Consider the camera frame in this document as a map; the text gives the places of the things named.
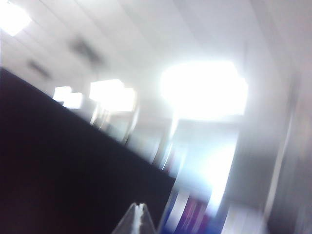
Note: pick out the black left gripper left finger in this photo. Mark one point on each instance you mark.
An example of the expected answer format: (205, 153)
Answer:
(130, 224)

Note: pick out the blue partition panel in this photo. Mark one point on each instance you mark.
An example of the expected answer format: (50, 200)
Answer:
(170, 219)

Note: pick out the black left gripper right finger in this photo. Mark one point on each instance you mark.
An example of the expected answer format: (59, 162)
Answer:
(147, 225)

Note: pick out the ceiling light panel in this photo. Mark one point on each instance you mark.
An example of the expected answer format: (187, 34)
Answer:
(204, 90)
(111, 91)
(12, 19)
(68, 97)

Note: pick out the black computer monitor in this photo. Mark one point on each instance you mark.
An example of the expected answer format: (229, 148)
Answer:
(61, 158)

